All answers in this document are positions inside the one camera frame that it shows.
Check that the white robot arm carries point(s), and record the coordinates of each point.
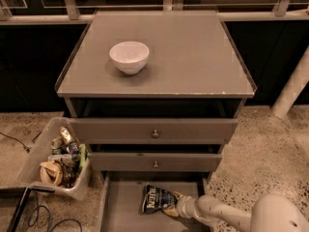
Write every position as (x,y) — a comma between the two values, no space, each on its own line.
(270,213)

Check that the blue kettle chip bag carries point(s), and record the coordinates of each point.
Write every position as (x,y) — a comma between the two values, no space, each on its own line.
(157,199)

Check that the white pillar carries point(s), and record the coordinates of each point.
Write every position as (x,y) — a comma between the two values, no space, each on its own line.
(293,88)

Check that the gold snack can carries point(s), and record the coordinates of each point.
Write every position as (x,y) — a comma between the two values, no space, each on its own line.
(66,135)

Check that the black metal bar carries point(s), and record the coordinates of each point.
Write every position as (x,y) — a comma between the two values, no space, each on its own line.
(22,194)

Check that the clear plastic bin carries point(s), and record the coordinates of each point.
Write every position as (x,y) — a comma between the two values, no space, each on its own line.
(30,172)

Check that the cream round packet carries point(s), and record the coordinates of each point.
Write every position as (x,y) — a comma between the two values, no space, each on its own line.
(51,172)

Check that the grey middle drawer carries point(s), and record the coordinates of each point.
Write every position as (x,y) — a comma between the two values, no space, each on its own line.
(145,161)

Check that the metal window railing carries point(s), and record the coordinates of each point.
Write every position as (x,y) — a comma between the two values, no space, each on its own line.
(23,12)

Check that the white ceramic bowl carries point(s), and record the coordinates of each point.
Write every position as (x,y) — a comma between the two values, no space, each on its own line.
(129,57)

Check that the grey top drawer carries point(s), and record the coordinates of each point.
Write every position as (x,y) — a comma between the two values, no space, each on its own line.
(153,130)

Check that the brass drawer knob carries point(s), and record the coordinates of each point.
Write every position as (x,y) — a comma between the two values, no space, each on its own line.
(155,165)
(155,134)

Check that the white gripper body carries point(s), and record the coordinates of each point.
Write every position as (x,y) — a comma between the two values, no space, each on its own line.
(183,205)

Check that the brass top drawer knob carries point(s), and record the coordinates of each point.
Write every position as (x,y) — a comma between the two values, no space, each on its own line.
(155,134)

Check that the green packet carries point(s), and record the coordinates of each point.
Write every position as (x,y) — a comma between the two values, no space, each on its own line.
(83,156)

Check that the grey bottom drawer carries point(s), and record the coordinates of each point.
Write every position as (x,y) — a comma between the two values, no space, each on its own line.
(123,195)

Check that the grey drawer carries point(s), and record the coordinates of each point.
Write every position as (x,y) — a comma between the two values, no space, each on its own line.
(123,195)
(153,130)
(145,161)

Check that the brass middle drawer knob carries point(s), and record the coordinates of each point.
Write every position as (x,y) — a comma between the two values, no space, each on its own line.
(155,165)

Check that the grey drawer cabinet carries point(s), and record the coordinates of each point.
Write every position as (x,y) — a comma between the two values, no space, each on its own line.
(193,71)

